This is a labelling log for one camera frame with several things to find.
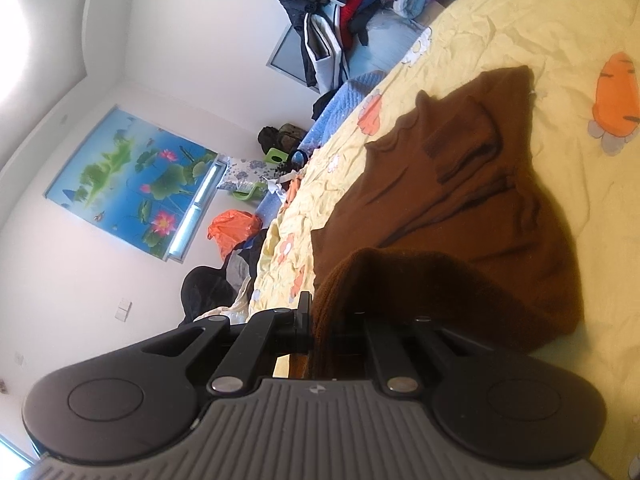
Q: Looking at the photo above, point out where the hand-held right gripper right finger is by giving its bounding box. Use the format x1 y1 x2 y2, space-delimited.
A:
350 311 501 396

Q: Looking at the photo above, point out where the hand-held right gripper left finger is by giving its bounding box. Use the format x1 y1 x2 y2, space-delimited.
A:
132 291 317 397

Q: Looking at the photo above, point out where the brown knit sweater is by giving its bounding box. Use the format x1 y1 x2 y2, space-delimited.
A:
305 65 586 381

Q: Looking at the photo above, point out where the orange plastic bag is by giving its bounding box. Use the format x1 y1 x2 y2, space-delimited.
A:
207 210 264 262

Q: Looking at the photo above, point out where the window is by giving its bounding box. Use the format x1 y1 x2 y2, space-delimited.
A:
167 160 227 263

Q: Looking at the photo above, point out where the floral pillow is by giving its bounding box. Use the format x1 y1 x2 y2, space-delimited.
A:
217 156 273 193

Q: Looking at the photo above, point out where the green plastic stool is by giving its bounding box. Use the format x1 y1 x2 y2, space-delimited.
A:
232 147 288 207

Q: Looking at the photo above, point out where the black bag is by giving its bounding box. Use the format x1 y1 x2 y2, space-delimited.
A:
257 124 307 154

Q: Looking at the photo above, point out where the lotus print window blind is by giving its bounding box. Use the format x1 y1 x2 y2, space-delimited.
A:
44 105 221 261

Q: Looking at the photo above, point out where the blue quilted blanket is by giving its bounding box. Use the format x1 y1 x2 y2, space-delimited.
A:
255 70 388 222

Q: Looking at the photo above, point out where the yellow carrot print quilt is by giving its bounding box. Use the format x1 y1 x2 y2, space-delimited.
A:
247 0 640 480

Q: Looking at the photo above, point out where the grey framed panel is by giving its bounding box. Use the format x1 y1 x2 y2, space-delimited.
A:
267 25 321 87

